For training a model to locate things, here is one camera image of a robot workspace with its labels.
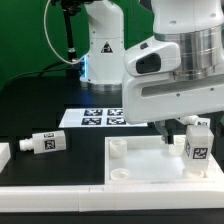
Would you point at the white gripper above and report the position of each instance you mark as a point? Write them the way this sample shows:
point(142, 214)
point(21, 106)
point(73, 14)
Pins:
point(150, 91)

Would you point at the white square table top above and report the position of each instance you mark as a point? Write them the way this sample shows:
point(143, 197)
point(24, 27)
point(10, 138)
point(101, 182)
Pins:
point(147, 159)

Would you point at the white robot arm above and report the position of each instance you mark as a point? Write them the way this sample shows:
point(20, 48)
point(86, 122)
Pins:
point(177, 72)

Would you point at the white tag sheet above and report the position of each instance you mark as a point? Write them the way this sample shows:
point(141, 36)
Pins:
point(93, 117)

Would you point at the white left fence block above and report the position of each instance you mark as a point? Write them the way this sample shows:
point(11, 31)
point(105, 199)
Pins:
point(5, 155)

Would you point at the white front fence rail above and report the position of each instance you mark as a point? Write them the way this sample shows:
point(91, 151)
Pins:
point(111, 198)

